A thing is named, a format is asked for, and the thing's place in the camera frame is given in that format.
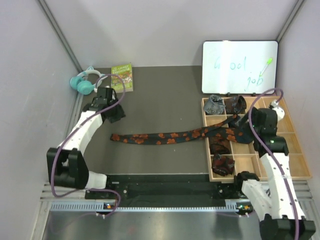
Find dark orange floral tie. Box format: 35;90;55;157
110;114;254;145

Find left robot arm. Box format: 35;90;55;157
46;87;125;199

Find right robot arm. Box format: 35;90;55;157
233;107;316;240

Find teal cat-ear headphones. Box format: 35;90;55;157
69;66;106;95

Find green paperback book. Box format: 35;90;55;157
111;63;134;93

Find brown red rolled tie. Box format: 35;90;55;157
223;96;247;115

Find wooden compartment tray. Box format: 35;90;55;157
201;96;313;183

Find grey rolled tie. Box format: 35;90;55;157
203;94;226;115

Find dark brown rolled tie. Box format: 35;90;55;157
208;136;231;155

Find green marker pen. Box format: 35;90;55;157
259;57;273;77

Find red patterned rolled tie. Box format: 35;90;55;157
211;154;235;177

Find white dry-erase board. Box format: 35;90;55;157
201;40;279;94

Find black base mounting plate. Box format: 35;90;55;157
83;173;251;203

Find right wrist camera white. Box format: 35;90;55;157
269;100;285;122

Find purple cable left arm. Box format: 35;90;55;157
50;73;126;218

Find white slotted cable duct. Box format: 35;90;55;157
50;199;250;213

